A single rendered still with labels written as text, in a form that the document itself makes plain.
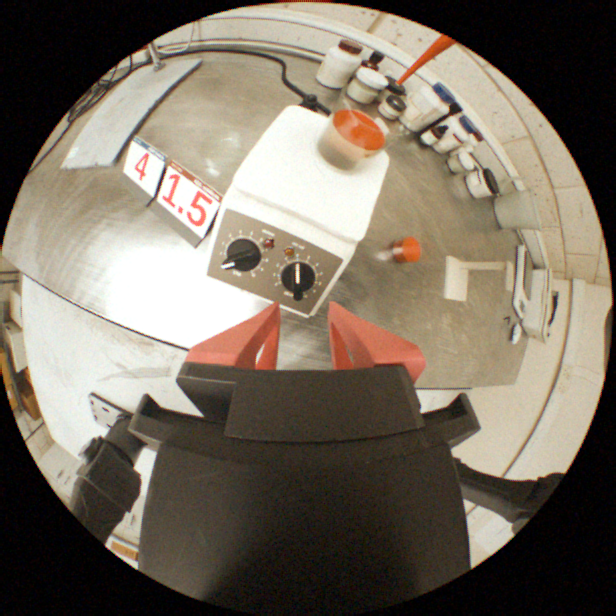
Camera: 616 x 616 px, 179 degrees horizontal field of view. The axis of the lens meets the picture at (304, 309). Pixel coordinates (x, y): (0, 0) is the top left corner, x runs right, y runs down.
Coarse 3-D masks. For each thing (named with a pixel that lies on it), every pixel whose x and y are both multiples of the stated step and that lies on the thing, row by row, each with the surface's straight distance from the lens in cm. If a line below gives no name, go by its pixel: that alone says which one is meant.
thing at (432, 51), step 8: (440, 40) 13; (448, 40) 13; (432, 48) 13; (440, 48) 13; (448, 48) 13; (424, 56) 13; (432, 56) 13; (416, 64) 13; (424, 64) 13; (408, 72) 14; (400, 80) 14
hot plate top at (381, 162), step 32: (288, 128) 21; (320, 128) 22; (256, 160) 18; (288, 160) 18; (384, 160) 23; (256, 192) 16; (288, 192) 16; (320, 192) 17; (352, 192) 18; (320, 224) 16; (352, 224) 17
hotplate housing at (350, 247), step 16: (224, 208) 18; (240, 208) 18; (256, 208) 18; (272, 208) 18; (272, 224) 18; (288, 224) 18; (304, 224) 18; (320, 240) 18; (336, 240) 18; (208, 256) 21; (336, 272) 19; (320, 304) 21
